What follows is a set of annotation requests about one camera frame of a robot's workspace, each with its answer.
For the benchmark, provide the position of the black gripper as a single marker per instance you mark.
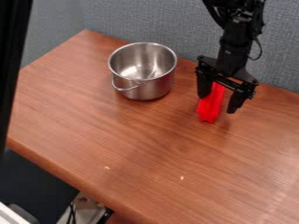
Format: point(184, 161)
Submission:
point(227, 70)

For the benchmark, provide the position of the red star-shaped block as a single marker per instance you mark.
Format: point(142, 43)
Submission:
point(208, 106)

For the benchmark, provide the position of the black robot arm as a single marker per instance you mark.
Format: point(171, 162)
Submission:
point(239, 17)

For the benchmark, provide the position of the white box at corner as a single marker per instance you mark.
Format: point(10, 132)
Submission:
point(10, 217)

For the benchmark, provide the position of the metal pot with handle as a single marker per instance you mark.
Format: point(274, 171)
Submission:
point(142, 67)

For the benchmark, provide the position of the black post at left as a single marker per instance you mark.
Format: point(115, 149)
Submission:
point(15, 13)

